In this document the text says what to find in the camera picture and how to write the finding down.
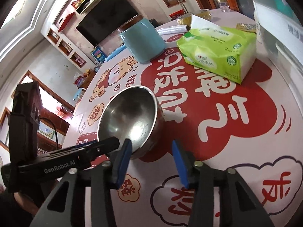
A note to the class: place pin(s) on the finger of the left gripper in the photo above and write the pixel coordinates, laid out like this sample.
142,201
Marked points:
99,148
85,144

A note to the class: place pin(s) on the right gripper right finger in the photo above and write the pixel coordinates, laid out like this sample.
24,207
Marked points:
239,206

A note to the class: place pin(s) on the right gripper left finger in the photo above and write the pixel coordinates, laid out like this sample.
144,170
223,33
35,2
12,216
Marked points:
65,205

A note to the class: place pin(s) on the small fluted steel bowl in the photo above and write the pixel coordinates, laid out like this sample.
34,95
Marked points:
133,113

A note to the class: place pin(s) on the person left hand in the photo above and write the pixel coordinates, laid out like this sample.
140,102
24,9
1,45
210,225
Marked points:
26,204

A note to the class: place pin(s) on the light blue round stool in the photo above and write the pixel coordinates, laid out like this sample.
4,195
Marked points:
79,94

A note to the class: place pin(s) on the wooden tv cabinet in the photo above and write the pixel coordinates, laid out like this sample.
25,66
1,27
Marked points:
88,80

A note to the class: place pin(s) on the pink printed tablecloth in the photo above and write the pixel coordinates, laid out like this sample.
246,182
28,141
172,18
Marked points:
254,127

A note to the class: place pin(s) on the blue face mask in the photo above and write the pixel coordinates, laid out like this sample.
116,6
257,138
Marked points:
115,52

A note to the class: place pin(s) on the teal canister with lid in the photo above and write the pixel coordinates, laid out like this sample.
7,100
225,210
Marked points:
141,39

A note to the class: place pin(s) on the green tissue pack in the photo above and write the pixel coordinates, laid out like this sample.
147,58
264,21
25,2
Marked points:
225,51

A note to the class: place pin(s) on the yellow snack packet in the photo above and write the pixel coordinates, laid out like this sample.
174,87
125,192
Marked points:
246,27

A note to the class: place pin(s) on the white bottle sterilizer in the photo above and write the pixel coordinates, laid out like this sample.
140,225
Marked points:
281,35

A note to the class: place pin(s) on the black wall television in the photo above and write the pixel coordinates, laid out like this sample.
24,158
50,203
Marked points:
104,18

